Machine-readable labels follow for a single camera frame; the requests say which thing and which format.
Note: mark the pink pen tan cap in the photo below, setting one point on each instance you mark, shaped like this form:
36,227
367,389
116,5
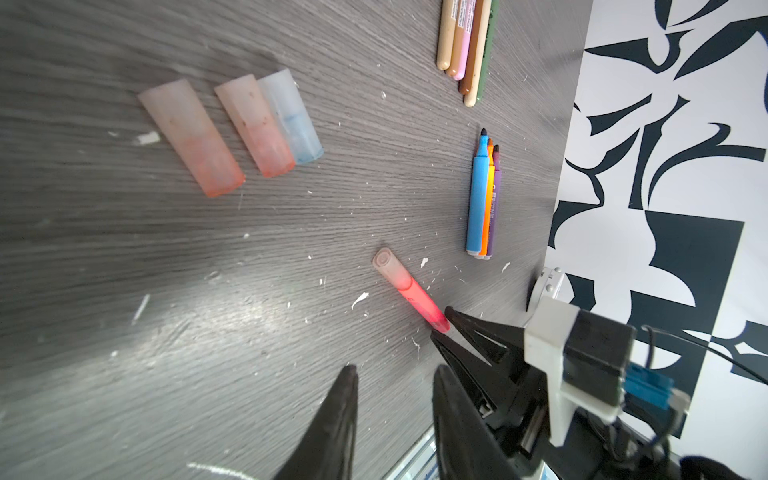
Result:
469,11

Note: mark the green pen pink cap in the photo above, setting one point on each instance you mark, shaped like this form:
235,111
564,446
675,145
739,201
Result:
488,48

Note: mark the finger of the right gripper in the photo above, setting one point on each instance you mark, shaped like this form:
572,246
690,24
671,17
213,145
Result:
497,343
489,390

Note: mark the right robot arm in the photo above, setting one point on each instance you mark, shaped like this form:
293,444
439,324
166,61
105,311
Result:
633,445

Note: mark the cream pen purple cap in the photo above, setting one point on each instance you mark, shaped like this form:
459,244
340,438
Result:
470,99

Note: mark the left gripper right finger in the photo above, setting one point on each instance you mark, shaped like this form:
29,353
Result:
465,447

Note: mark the orange highlighter marker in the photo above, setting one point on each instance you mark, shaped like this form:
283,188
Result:
488,202

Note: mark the beige fountain pen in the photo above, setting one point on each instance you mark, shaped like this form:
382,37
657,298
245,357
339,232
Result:
448,18

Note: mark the purple highlighter marker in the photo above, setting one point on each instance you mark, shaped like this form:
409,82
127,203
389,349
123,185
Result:
494,199

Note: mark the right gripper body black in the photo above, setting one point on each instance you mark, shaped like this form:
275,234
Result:
522,430

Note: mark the blue highlighter marker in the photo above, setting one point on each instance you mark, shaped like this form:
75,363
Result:
478,195

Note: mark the white alarm clock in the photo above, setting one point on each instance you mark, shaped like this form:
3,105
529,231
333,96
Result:
547,285

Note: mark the clear blue marker cap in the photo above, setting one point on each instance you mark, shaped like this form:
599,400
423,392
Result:
283,96

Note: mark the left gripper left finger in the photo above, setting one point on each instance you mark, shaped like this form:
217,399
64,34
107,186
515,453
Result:
326,450

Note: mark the clear orange marker cap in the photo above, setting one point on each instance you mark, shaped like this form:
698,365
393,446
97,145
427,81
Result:
251,114

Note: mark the pink highlighter marker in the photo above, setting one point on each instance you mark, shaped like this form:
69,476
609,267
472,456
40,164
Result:
390,267

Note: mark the clear purple marker cap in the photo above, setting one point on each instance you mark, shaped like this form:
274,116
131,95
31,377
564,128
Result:
182,119

